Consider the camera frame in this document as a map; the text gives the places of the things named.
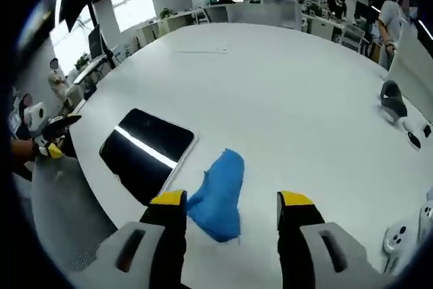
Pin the grey mesh office chair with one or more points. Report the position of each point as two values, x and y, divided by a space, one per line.
67 207

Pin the grey headset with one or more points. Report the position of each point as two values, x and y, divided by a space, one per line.
394 103

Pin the white board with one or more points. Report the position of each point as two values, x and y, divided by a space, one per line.
416 76

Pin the black oval device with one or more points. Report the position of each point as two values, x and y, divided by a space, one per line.
414 140

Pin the white controller with black buttons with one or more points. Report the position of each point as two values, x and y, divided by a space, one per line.
397 238

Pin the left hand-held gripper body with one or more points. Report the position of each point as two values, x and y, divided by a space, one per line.
35 119

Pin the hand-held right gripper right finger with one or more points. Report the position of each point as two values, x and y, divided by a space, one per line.
297 221

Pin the blue cleaning cloth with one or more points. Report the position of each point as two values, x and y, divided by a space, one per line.
220 201

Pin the black tablet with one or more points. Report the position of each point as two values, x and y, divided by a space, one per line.
135 170

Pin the black monitor on stand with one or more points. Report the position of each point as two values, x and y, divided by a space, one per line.
96 43

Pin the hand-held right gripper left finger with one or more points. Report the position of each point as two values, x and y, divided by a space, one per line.
169 235

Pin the white mesh office chair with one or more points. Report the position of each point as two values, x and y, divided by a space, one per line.
280 11

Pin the green potted plant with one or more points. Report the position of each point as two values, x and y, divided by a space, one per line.
82 61
166 13

